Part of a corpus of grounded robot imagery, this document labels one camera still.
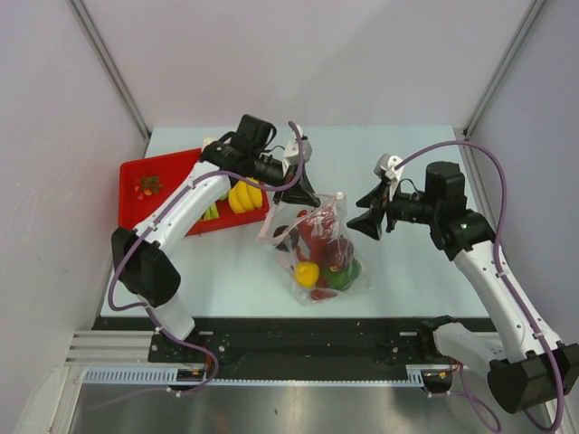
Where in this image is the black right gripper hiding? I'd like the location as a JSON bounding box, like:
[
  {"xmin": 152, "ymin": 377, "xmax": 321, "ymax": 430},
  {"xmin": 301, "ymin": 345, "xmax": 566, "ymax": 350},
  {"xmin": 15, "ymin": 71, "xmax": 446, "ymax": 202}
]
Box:
[{"xmin": 347, "ymin": 178, "xmax": 440, "ymax": 241}]

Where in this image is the red toy lobster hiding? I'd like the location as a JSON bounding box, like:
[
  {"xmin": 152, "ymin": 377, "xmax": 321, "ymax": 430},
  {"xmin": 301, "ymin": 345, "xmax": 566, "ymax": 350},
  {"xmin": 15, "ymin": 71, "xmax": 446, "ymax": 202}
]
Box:
[{"xmin": 296, "ymin": 206, "xmax": 346, "ymax": 269}]

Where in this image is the dark purple plum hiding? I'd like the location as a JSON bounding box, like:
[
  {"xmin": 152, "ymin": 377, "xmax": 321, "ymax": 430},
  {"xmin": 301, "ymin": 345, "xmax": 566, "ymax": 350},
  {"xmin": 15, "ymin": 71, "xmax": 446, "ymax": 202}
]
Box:
[{"xmin": 273, "ymin": 225, "xmax": 299, "ymax": 252}]

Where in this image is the clear zip top bag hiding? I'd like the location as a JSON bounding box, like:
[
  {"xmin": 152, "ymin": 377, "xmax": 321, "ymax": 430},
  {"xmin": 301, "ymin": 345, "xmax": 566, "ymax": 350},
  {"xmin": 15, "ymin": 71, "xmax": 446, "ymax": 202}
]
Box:
[{"xmin": 257, "ymin": 192, "xmax": 371, "ymax": 306}]

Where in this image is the green bell pepper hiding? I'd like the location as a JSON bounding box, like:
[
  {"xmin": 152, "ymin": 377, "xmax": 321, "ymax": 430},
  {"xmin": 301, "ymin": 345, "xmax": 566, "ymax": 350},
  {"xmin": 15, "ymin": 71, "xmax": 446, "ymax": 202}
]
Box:
[{"xmin": 322, "ymin": 259, "xmax": 362, "ymax": 291}]

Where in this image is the yellow bell pepper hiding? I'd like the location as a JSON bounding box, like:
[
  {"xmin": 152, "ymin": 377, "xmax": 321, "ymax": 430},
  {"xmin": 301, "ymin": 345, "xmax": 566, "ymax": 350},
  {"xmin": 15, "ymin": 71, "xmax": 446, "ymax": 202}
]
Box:
[{"xmin": 294, "ymin": 261, "xmax": 320, "ymax": 288}]

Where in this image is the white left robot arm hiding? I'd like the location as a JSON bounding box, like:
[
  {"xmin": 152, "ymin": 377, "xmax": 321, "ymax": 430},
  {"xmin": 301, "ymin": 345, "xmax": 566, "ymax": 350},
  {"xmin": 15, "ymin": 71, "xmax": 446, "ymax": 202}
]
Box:
[{"xmin": 108, "ymin": 115, "xmax": 320, "ymax": 362}]

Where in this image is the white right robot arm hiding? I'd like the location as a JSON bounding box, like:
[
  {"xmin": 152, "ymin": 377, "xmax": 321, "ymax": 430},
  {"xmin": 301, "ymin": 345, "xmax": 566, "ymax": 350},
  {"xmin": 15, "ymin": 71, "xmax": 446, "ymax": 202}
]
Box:
[{"xmin": 347, "ymin": 155, "xmax": 578, "ymax": 414}]

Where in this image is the yellow banana bunch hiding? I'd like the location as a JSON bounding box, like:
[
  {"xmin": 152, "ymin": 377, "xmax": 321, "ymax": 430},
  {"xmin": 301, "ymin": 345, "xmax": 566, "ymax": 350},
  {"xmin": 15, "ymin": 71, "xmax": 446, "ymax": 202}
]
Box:
[{"xmin": 227, "ymin": 182, "xmax": 264, "ymax": 213}]

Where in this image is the white green leek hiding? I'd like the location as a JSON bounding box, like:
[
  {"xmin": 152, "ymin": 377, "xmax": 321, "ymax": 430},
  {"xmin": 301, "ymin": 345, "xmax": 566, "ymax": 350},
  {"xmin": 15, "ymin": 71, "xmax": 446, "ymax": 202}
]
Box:
[{"xmin": 199, "ymin": 202, "xmax": 220, "ymax": 222}]

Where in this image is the cherry tomato sprig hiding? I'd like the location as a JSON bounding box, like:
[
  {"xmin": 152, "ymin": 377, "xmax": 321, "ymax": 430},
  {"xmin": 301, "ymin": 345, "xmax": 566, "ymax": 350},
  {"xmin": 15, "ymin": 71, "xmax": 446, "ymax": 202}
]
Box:
[{"xmin": 134, "ymin": 175, "xmax": 165, "ymax": 200}]

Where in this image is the red plastic tray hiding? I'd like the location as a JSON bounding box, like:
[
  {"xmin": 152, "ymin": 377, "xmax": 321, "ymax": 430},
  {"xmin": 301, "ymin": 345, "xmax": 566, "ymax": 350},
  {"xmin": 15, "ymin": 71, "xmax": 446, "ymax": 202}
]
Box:
[{"xmin": 118, "ymin": 148, "xmax": 270, "ymax": 236}]

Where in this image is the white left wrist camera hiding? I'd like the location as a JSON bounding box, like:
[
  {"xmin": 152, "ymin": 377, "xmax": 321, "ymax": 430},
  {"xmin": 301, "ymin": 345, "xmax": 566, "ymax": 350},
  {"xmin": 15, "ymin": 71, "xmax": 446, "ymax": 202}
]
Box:
[{"xmin": 281, "ymin": 136, "xmax": 312, "ymax": 175}]

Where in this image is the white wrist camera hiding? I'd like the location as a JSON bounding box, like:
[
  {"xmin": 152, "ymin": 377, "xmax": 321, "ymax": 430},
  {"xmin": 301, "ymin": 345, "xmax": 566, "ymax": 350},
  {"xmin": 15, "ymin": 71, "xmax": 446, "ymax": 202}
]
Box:
[
  {"xmin": 374, "ymin": 154, "xmax": 403, "ymax": 199},
  {"xmin": 281, "ymin": 136, "xmax": 312, "ymax": 175}
]

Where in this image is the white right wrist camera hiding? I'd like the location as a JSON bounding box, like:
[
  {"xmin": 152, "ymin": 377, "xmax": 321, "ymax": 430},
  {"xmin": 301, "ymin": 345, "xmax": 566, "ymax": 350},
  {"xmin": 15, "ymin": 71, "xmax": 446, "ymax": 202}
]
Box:
[{"xmin": 374, "ymin": 154, "xmax": 403, "ymax": 199}]

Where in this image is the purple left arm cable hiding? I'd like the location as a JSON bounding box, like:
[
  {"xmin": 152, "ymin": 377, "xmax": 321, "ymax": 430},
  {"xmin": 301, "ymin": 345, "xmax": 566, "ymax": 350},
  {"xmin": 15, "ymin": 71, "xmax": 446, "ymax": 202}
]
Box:
[{"xmin": 85, "ymin": 120, "xmax": 304, "ymax": 408}]

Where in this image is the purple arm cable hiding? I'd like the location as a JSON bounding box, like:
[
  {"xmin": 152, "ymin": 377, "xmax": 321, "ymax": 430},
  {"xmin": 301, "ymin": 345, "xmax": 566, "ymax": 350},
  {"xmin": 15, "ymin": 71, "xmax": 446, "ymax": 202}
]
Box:
[
  {"xmin": 85, "ymin": 120, "xmax": 304, "ymax": 408},
  {"xmin": 393, "ymin": 139, "xmax": 571, "ymax": 430}
]

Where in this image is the white slotted cable duct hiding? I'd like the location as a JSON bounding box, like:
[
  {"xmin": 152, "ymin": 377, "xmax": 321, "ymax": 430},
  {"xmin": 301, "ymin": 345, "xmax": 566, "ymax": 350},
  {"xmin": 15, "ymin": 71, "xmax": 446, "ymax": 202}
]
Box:
[{"xmin": 83, "ymin": 365, "xmax": 456, "ymax": 388}]

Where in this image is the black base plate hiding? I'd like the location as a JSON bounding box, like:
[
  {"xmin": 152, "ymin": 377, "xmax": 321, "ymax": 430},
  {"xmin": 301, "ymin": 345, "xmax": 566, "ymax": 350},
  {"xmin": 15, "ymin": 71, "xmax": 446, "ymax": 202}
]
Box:
[{"xmin": 90, "ymin": 316, "xmax": 503, "ymax": 382}]

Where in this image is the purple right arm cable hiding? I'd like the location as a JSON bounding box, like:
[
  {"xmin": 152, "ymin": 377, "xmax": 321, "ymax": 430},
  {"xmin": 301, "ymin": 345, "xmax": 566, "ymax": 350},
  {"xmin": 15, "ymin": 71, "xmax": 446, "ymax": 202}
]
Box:
[{"xmin": 393, "ymin": 139, "xmax": 571, "ymax": 430}]

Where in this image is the aluminium frame rail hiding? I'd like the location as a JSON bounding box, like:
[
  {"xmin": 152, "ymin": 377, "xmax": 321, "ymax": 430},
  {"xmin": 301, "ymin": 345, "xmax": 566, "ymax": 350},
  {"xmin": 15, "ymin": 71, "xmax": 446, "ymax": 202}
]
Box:
[{"xmin": 64, "ymin": 329, "xmax": 157, "ymax": 371}]

